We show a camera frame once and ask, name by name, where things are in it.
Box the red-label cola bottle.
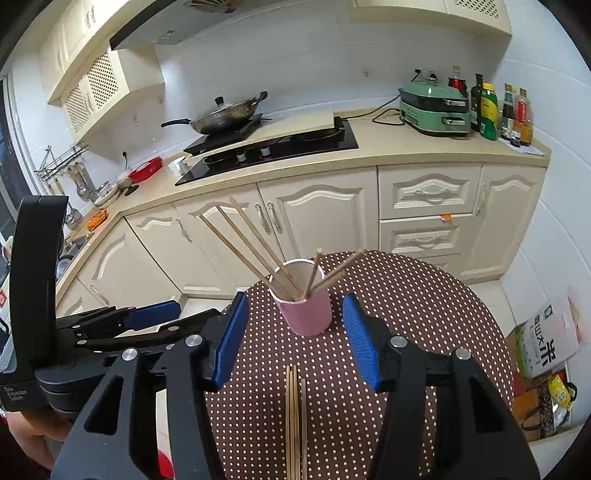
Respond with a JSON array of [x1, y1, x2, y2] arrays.
[[448, 66, 468, 96]]

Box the green electric cooker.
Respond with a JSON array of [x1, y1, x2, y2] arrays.
[[398, 77, 472, 137]]

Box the black glass gas hob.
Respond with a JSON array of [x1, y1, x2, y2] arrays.
[[175, 115, 360, 186]]

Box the cream upper wall cabinets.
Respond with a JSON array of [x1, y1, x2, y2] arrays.
[[37, 0, 114, 103]]

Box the hanging metal skimmer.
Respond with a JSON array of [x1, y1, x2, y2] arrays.
[[64, 182, 85, 228]]

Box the metal wall rack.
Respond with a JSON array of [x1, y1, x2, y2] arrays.
[[34, 145, 89, 184]]

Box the black range hood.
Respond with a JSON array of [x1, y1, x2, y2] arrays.
[[109, 0, 259, 51]]

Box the steel wok with lid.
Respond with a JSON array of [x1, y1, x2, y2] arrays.
[[161, 91, 269, 136]]

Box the sliding window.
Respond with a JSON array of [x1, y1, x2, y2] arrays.
[[0, 76, 29, 224]]

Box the cream lattice cabinet above bottles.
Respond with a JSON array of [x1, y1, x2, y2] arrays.
[[350, 0, 513, 37]]

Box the red-label sauce bottle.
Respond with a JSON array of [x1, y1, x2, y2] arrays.
[[513, 88, 533, 147]]

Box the black power cable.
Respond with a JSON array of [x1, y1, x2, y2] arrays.
[[371, 92, 408, 126]]

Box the brown patterned paper bag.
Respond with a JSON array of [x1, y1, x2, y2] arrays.
[[512, 369, 578, 440]]

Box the white paper sheet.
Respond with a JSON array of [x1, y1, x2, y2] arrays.
[[509, 142, 546, 158]]

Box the brown polka-dot tablecloth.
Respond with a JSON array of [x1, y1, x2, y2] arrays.
[[204, 250, 516, 480]]

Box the stainless steel sink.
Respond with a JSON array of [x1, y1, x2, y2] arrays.
[[55, 230, 94, 280]]

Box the dark green oil bottle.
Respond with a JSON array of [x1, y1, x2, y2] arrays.
[[469, 73, 485, 133]]

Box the white green cardboard box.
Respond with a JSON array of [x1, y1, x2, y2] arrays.
[[514, 295, 581, 380]]

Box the dark soy sauce bottle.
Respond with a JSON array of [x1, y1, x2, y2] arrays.
[[501, 83, 516, 142]]

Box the cream base cabinets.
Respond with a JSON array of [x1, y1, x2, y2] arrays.
[[55, 164, 549, 326]]

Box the black induction cooker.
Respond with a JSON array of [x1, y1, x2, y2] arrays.
[[183, 113, 265, 156]]

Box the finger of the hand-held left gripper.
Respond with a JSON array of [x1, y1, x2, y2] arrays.
[[56, 300, 182, 341], [75, 310, 230, 356]]

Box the person's left forearm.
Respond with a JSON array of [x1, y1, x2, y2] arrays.
[[8, 408, 71, 470]]

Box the hanging metal ladle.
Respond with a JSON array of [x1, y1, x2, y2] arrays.
[[69, 165, 95, 200]]

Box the red plastic basket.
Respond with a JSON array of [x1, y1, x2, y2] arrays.
[[129, 156, 164, 184]]

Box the stack of bowls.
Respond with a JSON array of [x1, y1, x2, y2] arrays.
[[91, 173, 133, 208]]

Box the yellow-green bottle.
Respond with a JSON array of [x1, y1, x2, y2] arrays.
[[480, 82, 499, 142]]

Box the pink cup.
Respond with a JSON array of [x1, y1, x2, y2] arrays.
[[270, 259, 334, 337]]

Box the cream lattice cabinet beside window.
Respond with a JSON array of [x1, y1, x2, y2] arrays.
[[59, 48, 165, 145]]

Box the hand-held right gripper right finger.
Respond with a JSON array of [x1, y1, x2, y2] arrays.
[[342, 294, 541, 480]]

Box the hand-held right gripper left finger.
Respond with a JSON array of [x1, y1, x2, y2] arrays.
[[51, 292, 251, 480]]

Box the beige cover board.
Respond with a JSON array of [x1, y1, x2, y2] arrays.
[[203, 110, 336, 160]]

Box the wooden chopstick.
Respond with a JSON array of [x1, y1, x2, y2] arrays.
[[302, 248, 324, 300], [229, 196, 303, 298], [198, 215, 296, 302], [216, 205, 300, 301], [307, 248, 369, 296]]

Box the pile of wooden chopsticks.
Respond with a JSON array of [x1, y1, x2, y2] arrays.
[[285, 364, 309, 480]]

